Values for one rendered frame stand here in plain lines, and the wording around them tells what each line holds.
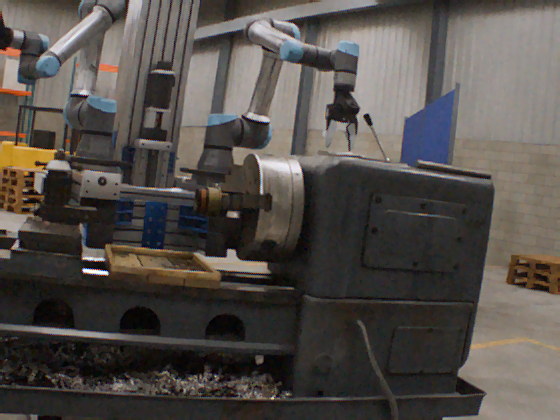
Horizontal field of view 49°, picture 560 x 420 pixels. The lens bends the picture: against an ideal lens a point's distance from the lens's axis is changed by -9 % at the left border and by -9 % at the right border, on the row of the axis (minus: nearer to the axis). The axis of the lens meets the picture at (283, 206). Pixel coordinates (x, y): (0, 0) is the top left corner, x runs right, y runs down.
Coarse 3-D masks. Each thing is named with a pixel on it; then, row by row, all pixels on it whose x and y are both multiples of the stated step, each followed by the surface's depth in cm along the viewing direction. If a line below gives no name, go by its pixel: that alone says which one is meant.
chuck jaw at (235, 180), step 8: (232, 168) 198; (240, 168) 199; (224, 176) 196; (232, 176) 196; (240, 176) 197; (224, 184) 193; (232, 184) 194; (240, 184) 195; (224, 192) 192; (232, 192) 193; (240, 192) 193; (248, 192) 194
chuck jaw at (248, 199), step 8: (224, 200) 185; (232, 200) 184; (240, 200) 183; (248, 200) 180; (256, 200) 181; (264, 200) 180; (224, 208) 186; (232, 208) 184; (240, 208) 183; (248, 208) 180; (256, 208) 180; (264, 208) 180
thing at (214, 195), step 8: (200, 192) 187; (208, 192) 187; (216, 192) 188; (200, 200) 186; (208, 200) 186; (216, 200) 187; (200, 208) 186; (208, 208) 186; (216, 208) 187; (208, 216) 189; (216, 216) 188
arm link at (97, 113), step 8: (88, 96) 233; (96, 96) 231; (88, 104) 231; (96, 104) 230; (104, 104) 230; (112, 104) 233; (80, 112) 235; (88, 112) 231; (96, 112) 230; (104, 112) 231; (112, 112) 234; (80, 120) 236; (88, 120) 231; (96, 120) 230; (104, 120) 231; (112, 120) 234; (88, 128) 231; (96, 128) 230; (104, 128) 232; (112, 128) 235
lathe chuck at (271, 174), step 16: (256, 160) 187; (272, 160) 187; (256, 176) 185; (272, 176) 182; (288, 176) 184; (256, 192) 183; (272, 192) 180; (288, 192) 182; (272, 208) 180; (288, 208) 181; (256, 224) 180; (272, 224) 180; (288, 224) 182; (240, 240) 194; (256, 240) 181; (272, 240) 183; (240, 256) 193; (256, 256) 187; (272, 256) 188
